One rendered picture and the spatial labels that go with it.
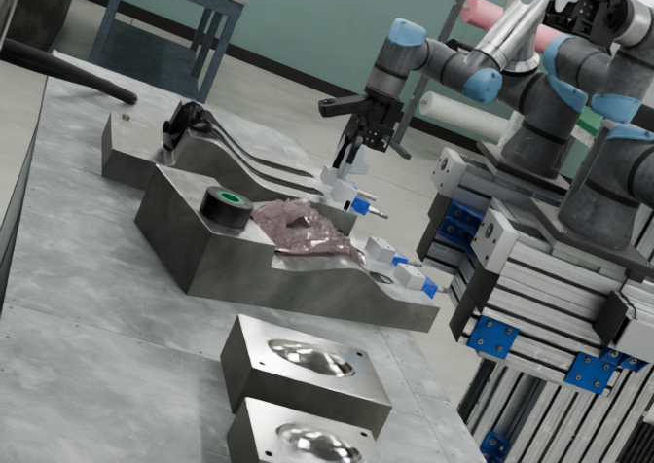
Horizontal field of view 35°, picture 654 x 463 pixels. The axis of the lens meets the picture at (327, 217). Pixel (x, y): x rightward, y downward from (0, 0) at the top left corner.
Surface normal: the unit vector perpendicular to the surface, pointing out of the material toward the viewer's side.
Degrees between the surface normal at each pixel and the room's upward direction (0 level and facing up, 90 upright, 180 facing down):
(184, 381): 0
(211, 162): 90
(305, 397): 90
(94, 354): 0
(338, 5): 90
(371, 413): 90
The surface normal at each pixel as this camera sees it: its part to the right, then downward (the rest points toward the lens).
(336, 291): 0.46, 0.44
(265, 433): 0.39, -0.88
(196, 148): 0.20, 0.36
